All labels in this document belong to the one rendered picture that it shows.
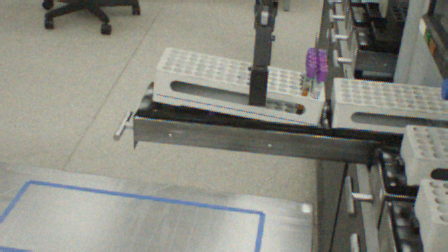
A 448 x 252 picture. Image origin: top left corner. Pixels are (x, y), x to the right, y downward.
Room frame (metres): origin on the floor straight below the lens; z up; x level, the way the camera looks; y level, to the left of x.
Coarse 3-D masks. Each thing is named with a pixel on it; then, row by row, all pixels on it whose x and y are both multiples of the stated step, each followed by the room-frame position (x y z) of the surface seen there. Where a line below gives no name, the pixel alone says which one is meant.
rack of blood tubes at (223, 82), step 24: (168, 48) 1.04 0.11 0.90; (168, 72) 0.94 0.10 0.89; (192, 72) 0.96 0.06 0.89; (216, 72) 0.97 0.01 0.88; (240, 72) 0.99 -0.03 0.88; (288, 72) 1.01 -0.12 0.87; (168, 96) 0.94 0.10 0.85; (192, 96) 0.94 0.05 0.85; (216, 96) 0.99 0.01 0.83; (240, 96) 1.00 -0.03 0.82; (288, 96) 0.93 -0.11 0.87; (264, 120) 0.93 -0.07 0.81; (288, 120) 0.93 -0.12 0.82; (312, 120) 0.92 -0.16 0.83
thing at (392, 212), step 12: (396, 204) 0.70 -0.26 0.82; (408, 204) 0.71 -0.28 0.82; (384, 216) 0.71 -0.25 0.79; (396, 216) 0.68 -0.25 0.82; (408, 216) 0.68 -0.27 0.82; (384, 228) 0.69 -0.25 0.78; (396, 228) 0.65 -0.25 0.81; (408, 228) 0.65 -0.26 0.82; (384, 240) 0.68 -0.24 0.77; (396, 240) 0.64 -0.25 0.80; (408, 240) 0.63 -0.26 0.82; (420, 240) 0.63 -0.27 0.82
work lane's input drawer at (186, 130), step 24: (144, 96) 0.99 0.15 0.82; (144, 120) 0.93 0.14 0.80; (168, 120) 0.93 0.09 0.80; (192, 120) 0.93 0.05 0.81; (216, 120) 0.93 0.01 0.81; (240, 120) 0.93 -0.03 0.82; (168, 144) 0.93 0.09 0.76; (192, 144) 0.92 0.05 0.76; (216, 144) 0.92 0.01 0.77; (240, 144) 0.92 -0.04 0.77; (264, 144) 0.91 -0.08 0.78; (288, 144) 0.91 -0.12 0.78; (312, 144) 0.90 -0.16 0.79; (336, 144) 0.90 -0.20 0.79; (360, 144) 0.90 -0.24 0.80; (384, 144) 0.89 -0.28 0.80
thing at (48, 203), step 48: (0, 192) 0.68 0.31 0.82; (48, 192) 0.68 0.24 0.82; (96, 192) 0.69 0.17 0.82; (144, 192) 0.70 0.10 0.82; (192, 192) 0.70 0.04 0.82; (0, 240) 0.58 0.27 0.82; (48, 240) 0.58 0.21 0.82; (96, 240) 0.59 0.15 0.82; (144, 240) 0.59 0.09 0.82; (192, 240) 0.60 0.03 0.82; (240, 240) 0.60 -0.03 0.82; (288, 240) 0.61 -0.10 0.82
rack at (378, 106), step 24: (336, 96) 0.94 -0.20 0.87; (360, 96) 0.95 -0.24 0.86; (384, 96) 0.95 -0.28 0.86; (408, 96) 0.96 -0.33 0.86; (432, 96) 0.96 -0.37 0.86; (336, 120) 0.92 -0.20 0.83; (360, 120) 0.96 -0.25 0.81; (384, 120) 0.97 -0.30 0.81; (408, 120) 0.97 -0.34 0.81; (432, 120) 0.94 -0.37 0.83
